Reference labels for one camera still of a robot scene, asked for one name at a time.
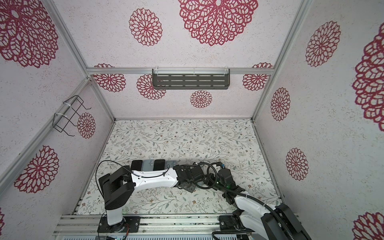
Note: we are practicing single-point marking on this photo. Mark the light blue phone case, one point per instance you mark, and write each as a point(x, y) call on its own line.
point(170, 164)

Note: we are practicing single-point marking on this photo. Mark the bare black phone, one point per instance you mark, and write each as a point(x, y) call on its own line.
point(159, 165)
point(136, 165)

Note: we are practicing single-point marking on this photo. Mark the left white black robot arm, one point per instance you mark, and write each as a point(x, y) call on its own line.
point(117, 188)

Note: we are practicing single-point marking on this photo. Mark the black wire wall rack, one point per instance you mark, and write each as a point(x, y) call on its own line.
point(63, 118)

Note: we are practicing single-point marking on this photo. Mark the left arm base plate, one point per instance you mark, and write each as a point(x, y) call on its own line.
point(127, 225)

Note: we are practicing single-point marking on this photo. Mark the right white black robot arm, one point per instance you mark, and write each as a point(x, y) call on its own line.
point(270, 222)

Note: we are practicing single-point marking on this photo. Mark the dark grey wall shelf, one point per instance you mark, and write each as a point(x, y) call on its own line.
point(190, 80)

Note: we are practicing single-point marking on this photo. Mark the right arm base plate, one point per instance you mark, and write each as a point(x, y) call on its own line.
point(228, 223)

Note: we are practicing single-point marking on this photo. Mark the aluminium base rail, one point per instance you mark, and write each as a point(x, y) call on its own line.
point(151, 224)

